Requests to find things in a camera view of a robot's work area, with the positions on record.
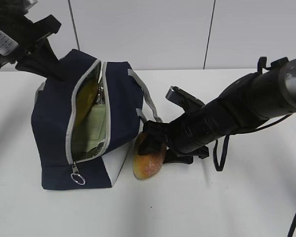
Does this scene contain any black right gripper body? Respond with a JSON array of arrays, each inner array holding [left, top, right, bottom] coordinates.
[[164, 98, 239, 157]]

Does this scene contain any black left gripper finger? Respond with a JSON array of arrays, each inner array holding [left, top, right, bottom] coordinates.
[[15, 54, 54, 78], [38, 39, 67, 80]]

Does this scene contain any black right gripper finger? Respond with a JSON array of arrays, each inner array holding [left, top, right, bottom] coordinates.
[[138, 120, 173, 156], [163, 148, 194, 165]]

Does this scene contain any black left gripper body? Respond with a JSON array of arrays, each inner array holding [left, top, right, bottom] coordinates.
[[0, 0, 61, 69]]

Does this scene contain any brown bread roll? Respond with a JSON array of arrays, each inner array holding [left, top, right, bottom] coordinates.
[[132, 132, 167, 180]]

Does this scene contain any yellow banana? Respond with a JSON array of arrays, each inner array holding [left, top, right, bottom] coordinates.
[[74, 80, 98, 127]]

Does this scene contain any green lidded glass container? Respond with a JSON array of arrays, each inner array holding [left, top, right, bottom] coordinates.
[[71, 104, 106, 153]]

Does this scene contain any navy insulated lunch bag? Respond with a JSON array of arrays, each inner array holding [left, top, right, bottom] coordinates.
[[31, 49, 161, 191]]

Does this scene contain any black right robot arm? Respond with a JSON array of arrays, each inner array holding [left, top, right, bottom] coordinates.
[[138, 57, 296, 171]]

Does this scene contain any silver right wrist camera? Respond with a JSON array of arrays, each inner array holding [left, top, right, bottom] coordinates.
[[165, 86, 205, 112]]

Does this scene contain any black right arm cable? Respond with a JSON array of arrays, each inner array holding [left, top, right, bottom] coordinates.
[[212, 113, 296, 237]]

